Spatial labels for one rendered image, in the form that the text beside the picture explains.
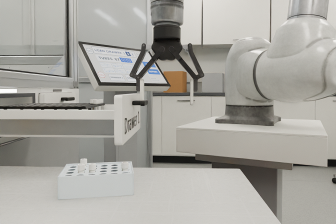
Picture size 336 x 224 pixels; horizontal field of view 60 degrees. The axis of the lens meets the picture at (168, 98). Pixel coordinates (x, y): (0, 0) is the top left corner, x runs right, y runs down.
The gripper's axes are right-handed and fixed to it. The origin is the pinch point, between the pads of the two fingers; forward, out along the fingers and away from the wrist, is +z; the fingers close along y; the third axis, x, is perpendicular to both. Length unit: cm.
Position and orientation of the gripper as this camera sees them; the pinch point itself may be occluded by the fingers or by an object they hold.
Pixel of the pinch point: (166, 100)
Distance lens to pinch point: 79.8
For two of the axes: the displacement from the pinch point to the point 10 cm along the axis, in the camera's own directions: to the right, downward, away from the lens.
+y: -10.0, 0.0, 0.4
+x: -0.4, 0.3, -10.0
